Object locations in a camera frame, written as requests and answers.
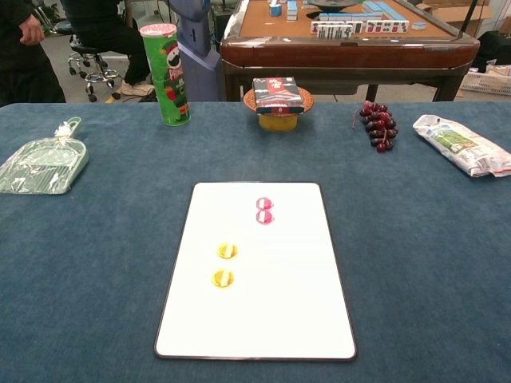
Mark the dark printed carton box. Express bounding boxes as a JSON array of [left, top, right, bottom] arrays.
[[252, 76, 306, 116]]

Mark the black bag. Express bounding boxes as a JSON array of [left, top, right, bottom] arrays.
[[474, 30, 511, 75]]

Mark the yellow plastic cup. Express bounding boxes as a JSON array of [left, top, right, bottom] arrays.
[[257, 113, 299, 133]]

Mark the black chrome swivel stool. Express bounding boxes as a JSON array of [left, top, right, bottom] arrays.
[[53, 19, 123, 103]]

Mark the dark red grape bunch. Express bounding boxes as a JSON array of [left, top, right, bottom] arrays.
[[351, 101, 399, 154]]

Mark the green Pringles can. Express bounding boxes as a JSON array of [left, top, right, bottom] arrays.
[[139, 22, 192, 128]]

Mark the white rectangular board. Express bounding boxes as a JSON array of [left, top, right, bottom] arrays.
[[153, 182, 358, 363]]

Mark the seated person in black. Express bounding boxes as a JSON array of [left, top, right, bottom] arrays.
[[59, 0, 155, 97]]

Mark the standing person in black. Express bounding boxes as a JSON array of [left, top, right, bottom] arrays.
[[0, 0, 67, 104]]

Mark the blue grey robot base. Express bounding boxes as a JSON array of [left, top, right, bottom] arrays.
[[166, 0, 221, 102]]

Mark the black tripod stand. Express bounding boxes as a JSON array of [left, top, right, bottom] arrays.
[[454, 0, 480, 41]]

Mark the slanted blue mahjong tile row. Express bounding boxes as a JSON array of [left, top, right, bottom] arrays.
[[362, 0, 400, 21]]

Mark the brown mahjong table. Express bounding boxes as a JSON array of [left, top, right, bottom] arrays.
[[219, 0, 481, 103]]

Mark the face-up mahjong tile row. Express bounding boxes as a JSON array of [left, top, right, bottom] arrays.
[[311, 19, 410, 40]]

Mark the white green snack bag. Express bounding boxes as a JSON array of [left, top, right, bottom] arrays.
[[412, 114, 511, 178]]

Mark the orange round chip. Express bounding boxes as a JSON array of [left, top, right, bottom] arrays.
[[210, 268, 236, 289], [216, 242, 240, 260]]

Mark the brown cardboard box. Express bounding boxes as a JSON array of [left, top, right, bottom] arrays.
[[422, 0, 494, 21]]

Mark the dark round bowl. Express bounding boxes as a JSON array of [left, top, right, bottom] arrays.
[[307, 0, 360, 11]]

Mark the brown woven basket plate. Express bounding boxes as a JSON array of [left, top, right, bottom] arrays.
[[243, 87, 315, 116]]

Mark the green dustpan in plastic bag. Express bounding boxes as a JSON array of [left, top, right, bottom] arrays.
[[0, 116, 90, 195]]

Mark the blue-backed mahjong tile row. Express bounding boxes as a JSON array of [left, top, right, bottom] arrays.
[[319, 11, 384, 22]]

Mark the white plastic crate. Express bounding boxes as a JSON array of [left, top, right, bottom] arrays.
[[461, 67, 511, 92]]

